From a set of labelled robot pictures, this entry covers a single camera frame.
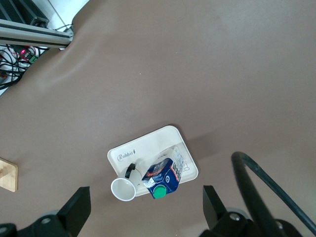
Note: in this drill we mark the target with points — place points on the blue milk carton green cap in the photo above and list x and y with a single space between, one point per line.
164 177

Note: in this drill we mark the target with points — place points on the cream tray with rabbit print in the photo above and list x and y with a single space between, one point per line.
153 143

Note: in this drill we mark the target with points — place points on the wooden mug rack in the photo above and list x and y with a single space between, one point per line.
8 176

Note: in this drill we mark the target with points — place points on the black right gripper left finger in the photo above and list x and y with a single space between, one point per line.
74 209

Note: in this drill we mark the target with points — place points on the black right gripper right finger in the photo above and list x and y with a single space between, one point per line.
214 212

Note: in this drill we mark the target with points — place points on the green terminal circuit board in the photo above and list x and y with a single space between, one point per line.
27 55

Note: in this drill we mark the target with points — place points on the aluminium camera mast profile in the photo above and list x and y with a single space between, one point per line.
29 34

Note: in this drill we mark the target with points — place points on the black ribbed power box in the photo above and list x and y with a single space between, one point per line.
17 11

